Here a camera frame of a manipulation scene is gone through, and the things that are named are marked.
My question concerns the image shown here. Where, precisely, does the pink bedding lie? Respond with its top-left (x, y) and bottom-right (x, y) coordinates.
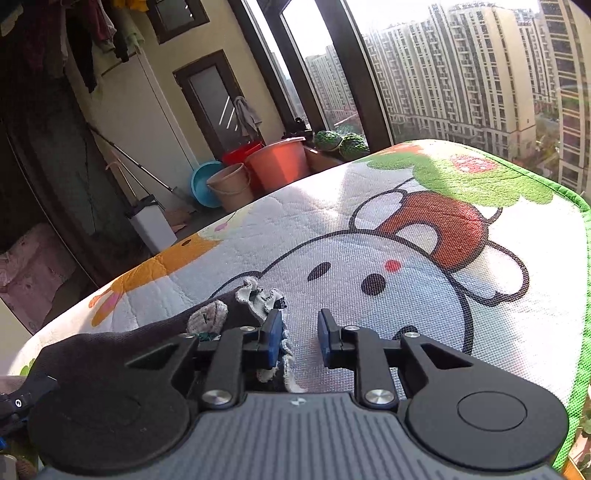
top-left (0, 222), bottom-right (78, 335)

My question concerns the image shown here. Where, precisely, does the black hanging garment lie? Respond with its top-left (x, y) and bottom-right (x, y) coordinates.
top-left (65, 4), bottom-right (103, 94)

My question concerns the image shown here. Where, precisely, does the large orange plastic bucket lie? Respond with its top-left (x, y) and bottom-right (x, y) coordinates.
top-left (244, 138), bottom-right (311, 193)

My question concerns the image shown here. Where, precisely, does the red plastic basin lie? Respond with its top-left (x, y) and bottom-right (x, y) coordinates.
top-left (222, 141), bottom-right (264, 168)

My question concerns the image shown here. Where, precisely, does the tan plastic bucket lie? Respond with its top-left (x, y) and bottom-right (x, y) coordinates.
top-left (206, 163), bottom-right (256, 214)

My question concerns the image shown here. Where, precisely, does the dark garment with lace trim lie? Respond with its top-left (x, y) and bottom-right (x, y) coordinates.
top-left (34, 276), bottom-right (297, 396)

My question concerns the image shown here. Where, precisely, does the brown planter box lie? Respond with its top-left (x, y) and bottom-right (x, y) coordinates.
top-left (304, 146), bottom-right (346, 175)

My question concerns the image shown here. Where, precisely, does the grey hanging towel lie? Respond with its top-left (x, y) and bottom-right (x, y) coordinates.
top-left (232, 96), bottom-right (263, 140)

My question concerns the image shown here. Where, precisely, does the pale green hanging cloth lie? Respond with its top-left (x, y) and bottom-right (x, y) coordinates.
top-left (124, 16), bottom-right (147, 57)

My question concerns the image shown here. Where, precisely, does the dark red hanging garment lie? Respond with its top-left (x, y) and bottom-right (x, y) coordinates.
top-left (21, 0), bottom-right (70, 79)

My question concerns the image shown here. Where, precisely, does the white mop bucket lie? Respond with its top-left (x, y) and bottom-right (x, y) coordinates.
top-left (124, 195), bottom-right (179, 256)

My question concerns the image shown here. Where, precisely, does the mop with long handle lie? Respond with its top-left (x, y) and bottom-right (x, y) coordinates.
top-left (88, 124), bottom-right (182, 200)

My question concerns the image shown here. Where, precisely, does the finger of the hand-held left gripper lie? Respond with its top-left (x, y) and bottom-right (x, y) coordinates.
top-left (0, 374), bottom-right (60, 424)

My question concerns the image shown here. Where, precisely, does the small dark framed window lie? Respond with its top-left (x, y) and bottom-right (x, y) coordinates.
top-left (147, 0), bottom-right (211, 45)

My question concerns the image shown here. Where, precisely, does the cartoon printed blanket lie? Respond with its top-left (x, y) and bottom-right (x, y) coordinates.
top-left (7, 138), bottom-right (591, 472)

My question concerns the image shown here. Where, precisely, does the wooden stick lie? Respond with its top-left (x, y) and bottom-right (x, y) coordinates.
top-left (105, 158), bottom-right (139, 208)

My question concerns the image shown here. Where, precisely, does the group of apartment buildings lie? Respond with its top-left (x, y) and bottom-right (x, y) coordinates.
top-left (270, 0), bottom-right (591, 195)

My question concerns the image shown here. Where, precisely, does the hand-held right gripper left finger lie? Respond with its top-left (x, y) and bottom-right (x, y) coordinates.
top-left (124, 308), bottom-right (284, 413)

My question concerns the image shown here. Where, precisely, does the dark framed glass door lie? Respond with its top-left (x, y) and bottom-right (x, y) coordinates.
top-left (174, 49), bottom-right (252, 167)

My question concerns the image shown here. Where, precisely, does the dark curtain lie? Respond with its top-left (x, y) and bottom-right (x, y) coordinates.
top-left (0, 69), bottom-right (141, 289)

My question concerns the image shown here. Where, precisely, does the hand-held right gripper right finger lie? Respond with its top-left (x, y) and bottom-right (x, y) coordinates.
top-left (317, 308), bottom-right (476, 413)

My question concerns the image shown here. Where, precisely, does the dark window frame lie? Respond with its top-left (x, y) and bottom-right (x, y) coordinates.
top-left (228, 0), bottom-right (397, 149)

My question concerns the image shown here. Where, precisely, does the green potted plant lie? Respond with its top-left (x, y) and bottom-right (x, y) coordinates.
top-left (314, 130), bottom-right (345, 152)
top-left (339, 133), bottom-right (371, 161)

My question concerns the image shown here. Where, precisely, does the blue plastic basin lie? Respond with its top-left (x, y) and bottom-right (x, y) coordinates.
top-left (189, 161), bottom-right (225, 209)

